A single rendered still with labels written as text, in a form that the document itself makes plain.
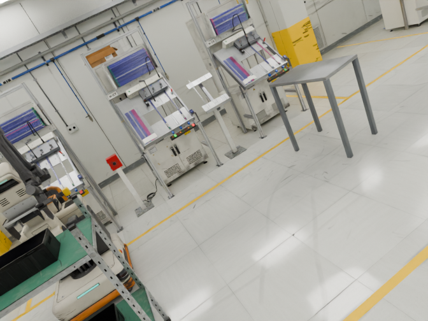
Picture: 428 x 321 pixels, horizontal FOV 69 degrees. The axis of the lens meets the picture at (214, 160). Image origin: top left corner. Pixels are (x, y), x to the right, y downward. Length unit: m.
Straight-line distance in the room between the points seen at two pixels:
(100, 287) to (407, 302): 2.09
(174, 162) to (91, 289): 1.96
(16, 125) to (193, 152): 2.05
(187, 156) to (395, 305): 2.96
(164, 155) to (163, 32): 2.44
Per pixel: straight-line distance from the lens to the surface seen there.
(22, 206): 2.56
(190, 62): 5.82
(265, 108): 4.54
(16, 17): 5.65
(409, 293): 1.99
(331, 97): 2.85
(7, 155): 2.26
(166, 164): 4.08
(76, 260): 1.58
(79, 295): 2.83
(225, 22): 4.47
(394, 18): 6.90
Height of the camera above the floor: 1.57
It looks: 22 degrees down
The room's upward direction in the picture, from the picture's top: 27 degrees counter-clockwise
